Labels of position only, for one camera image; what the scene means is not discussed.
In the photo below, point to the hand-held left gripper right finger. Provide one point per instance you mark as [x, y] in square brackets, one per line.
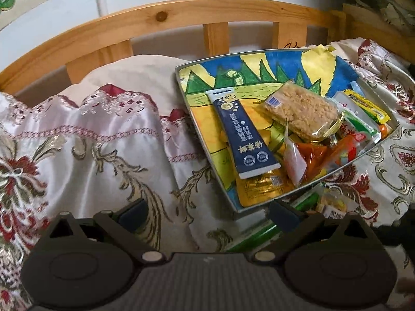
[285, 217]

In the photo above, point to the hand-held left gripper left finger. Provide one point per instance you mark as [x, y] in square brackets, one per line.
[133, 215]

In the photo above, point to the gold foil packet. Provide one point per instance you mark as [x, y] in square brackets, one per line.
[259, 188]

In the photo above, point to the mixed nut snack packet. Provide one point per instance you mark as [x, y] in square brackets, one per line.
[330, 204]

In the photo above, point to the orange spicy snack packet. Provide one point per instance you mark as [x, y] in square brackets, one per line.
[311, 155]

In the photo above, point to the grey metal tray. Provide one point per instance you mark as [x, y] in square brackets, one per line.
[363, 154]

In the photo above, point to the navy blue stick packet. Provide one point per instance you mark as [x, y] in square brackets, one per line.
[243, 136]

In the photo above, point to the small orange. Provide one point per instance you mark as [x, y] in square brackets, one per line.
[383, 130]

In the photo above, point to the rice cracker packet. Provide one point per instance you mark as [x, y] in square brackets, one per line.
[301, 110]

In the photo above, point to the green white snack packet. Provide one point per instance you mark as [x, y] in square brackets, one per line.
[356, 120]

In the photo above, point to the yellow snack packet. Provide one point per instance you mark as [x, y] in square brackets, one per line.
[369, 107]

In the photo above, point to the floral satin blanket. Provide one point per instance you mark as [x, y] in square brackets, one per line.
[81, 155]

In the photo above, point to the cream pillow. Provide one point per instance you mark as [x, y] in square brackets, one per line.
[136, 74]

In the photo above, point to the dinosaur drawing paper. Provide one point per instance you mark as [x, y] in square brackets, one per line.
[201, 84]

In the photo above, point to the floral curtain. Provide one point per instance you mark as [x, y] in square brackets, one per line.
[382, 0]

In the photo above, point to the wooden bed rail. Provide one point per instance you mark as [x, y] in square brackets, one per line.
[113, 26]

